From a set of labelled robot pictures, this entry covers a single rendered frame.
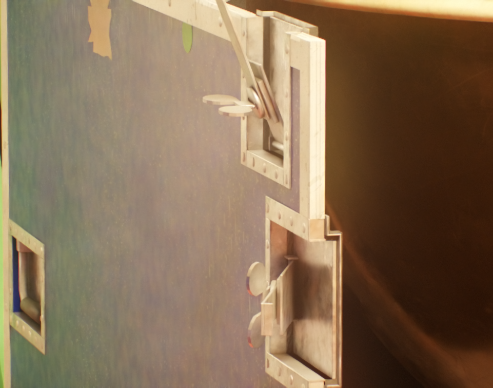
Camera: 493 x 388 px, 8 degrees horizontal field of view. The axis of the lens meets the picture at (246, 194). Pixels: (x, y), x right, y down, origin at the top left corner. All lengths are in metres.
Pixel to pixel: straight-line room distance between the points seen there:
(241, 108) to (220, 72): 0.14
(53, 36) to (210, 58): 0.54
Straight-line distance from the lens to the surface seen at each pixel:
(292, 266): 2.62
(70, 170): 3.26
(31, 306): 3.46
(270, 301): 2.56
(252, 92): 2.63
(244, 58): 2.62
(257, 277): 2.59
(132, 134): 3.03
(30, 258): 3.52
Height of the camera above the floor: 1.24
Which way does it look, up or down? 9 degrees down
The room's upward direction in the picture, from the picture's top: straight up
